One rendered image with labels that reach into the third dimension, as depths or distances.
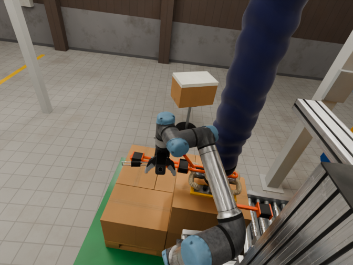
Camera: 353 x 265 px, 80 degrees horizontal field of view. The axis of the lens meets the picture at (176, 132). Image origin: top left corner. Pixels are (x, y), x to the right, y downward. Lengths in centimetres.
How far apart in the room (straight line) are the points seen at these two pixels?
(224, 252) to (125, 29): 626
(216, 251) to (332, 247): 34
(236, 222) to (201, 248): 16
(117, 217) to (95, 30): 565
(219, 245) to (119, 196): 153
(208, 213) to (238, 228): 88
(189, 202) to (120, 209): 71
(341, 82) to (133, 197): 222
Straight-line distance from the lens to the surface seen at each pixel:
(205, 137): 82
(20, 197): 318
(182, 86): 306
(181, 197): 170
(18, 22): 382
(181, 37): 647
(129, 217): 206
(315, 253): 63
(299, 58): 746
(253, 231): 222
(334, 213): 57
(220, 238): 79
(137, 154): 160
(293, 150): 292
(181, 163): 157
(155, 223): 203
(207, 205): 171
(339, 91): 254
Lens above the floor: 235
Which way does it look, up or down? 39 degrees down
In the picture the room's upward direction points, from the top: 8 degrees clockwise
